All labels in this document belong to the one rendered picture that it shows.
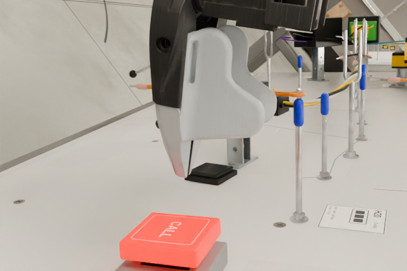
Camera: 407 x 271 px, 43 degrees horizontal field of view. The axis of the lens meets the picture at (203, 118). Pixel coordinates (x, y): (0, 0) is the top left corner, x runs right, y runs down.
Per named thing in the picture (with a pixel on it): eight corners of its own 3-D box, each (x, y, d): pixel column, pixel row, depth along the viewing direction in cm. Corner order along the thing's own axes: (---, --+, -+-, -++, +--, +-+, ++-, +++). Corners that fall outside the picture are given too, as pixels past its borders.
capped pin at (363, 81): (369, 140, 66) (371, 72, 64) (358, 141, 65) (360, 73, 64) (364, 138, 67) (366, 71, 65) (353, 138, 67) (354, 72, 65)
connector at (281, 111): (250, 108, 58) (249, 90, 58) (291, 111, 56) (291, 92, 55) (238, 113, 56) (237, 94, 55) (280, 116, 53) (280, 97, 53)
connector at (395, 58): (407, 66, 104) (407, 55, 104) (406, 66, 103) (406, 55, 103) (392, 65, 106) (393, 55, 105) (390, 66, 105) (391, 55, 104)
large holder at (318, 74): (364, 75, 127) (366, 16, 124) (315, 83, 117) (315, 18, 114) (343, 74, 132) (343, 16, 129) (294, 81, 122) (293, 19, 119)
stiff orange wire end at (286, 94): (134, 88, 49) (133, 81, 49) (307, 97, 40) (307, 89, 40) (125, 89, 48) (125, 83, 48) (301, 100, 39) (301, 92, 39)
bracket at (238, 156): (240, 156, 61) (238, 114, 60) (258, 158, 60) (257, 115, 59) (219, 166, 57) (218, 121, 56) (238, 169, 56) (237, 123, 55)
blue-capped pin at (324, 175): (319, 175, 53) (320, 91, 51) (334, 176, 52) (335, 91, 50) (314, 179, 52) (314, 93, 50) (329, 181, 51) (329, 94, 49)
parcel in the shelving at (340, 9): (318, 8, 710) (335, -7, 699) (322, 8, 748) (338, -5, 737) (333, 26, 707) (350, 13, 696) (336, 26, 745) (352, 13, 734)
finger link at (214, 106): (245, 212, 28) (272, 39, 25) (143, 186, 29) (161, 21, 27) (257, 192, 31) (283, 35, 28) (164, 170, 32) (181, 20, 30)
